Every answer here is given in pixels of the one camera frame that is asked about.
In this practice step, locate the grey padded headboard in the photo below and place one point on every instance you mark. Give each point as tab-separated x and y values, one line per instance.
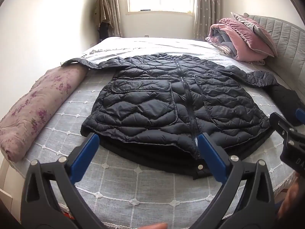
284	38

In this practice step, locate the black quilted down jacket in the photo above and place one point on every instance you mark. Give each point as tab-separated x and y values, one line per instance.
143	100

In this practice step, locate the rolled floral quilt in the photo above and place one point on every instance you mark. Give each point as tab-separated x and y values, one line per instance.
35	109

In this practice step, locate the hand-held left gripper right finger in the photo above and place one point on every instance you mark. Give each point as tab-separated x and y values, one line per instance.
213	158

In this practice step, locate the pink and grey pillow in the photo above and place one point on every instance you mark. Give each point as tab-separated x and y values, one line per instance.
256	32

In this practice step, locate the hanging olive coat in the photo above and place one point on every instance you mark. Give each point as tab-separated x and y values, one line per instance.
102	9

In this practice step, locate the bed with grey checked bedspread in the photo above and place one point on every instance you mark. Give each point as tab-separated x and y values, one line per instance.
119	186

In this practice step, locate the folded pink velvet quilt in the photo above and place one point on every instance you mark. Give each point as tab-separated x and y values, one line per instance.
234	37

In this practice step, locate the person's right hand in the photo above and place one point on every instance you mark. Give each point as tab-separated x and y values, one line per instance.
295	195

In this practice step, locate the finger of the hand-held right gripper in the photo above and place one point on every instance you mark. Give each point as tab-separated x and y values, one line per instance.
284	126
300	116

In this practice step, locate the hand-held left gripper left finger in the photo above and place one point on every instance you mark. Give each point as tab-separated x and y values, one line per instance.
83	158

